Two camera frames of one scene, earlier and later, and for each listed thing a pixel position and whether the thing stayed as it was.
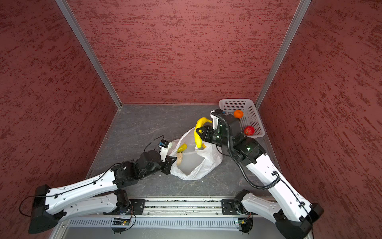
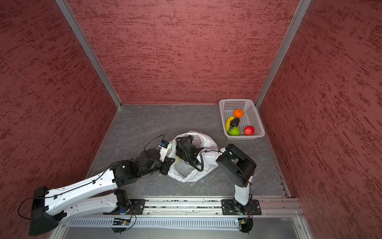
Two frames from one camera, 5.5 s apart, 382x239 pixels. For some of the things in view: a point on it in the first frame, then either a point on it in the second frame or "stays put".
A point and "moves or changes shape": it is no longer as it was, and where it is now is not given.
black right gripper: [207, 135] -> [178, 152]
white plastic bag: [187, 163] stays put
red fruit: [249, 130] stays put
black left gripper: [168, 163] stays put
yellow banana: [200, 123] moves or changes shape
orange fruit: [238, 114] stays put
